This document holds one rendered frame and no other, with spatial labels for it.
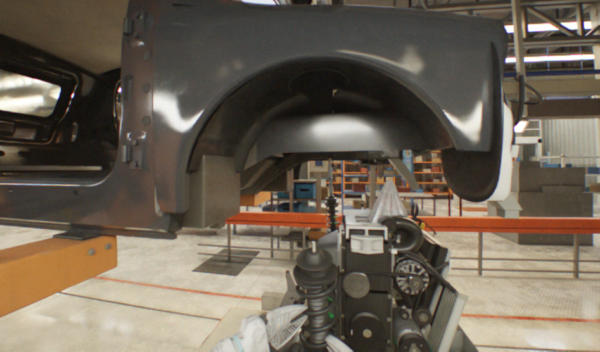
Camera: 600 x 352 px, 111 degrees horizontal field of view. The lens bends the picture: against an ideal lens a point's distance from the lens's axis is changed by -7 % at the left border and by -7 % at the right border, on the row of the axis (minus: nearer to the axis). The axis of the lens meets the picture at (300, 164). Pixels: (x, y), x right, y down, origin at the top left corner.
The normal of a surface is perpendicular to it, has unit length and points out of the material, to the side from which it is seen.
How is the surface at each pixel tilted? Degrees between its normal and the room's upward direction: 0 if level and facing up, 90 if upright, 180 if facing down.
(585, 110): 90
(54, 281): 90
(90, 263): 90
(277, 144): 90
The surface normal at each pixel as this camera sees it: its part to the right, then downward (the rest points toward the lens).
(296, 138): -0.22, -0.02
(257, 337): 0.65, -0.15
